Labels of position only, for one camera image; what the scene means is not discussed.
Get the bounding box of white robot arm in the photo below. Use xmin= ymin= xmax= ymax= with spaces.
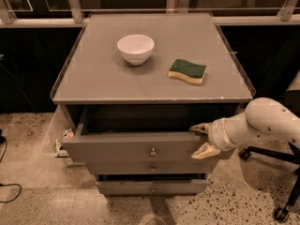
xmin=189 ymin=97 xmax=300 ymax=159

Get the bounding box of black floor cable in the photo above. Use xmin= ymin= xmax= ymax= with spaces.
xmin=0 ymin=128 xmax=23 ymax=204

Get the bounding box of clear plastic storage bin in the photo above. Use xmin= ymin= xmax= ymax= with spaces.
xmin=42 ymin=107 xmax=75 ymax=166

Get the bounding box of grey drawer cabinet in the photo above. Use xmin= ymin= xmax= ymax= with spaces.
xmin=52 ymin=13 xmax=255 ymax=182

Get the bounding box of white ceramic bowl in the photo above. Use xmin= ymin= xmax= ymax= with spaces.
xmin=117 ymin=35 xmax=155 ymax=66

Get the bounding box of grey bottom drawer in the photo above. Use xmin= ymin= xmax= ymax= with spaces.
xmin=96 ymin=179 xmax=208 ymax=196

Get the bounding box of black office chair base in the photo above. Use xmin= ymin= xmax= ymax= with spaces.
xmin=238 ymin=91 xmax=300 ymax=224

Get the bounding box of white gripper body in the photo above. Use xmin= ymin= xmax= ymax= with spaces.
xmin=208 ymin=118 xmax=236 ymax=151

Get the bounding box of metal window frame rail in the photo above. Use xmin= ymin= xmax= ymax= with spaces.
xmin=0 ymin=0 xmax=300 ymax=28

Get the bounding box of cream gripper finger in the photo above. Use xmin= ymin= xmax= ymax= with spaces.
xmin=191 ymin=142 xmax=220 ymax=159
xmin=189 ymin=123 xmax=209 ymax=134

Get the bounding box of grey top drawer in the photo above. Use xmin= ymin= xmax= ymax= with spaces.
xmin=61 ymin=105 xmax=236 ymax=165

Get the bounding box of grey drawer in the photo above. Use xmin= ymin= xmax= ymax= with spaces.
xmin=96 ymin=179 xmax=208 ymax=196
xmin=61 ymin=105 xmax=236 ymax=165
xmin=86 ymin=159 xmax=218 ymax=174

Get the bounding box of green and yellow sponge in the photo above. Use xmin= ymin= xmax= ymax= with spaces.
xmin=168 ymin=59 xmax=206 ymax=84

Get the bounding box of grey middle drawer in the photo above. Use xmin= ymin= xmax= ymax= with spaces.
xmin=86 ymin=159 xmax=218 ymax=174

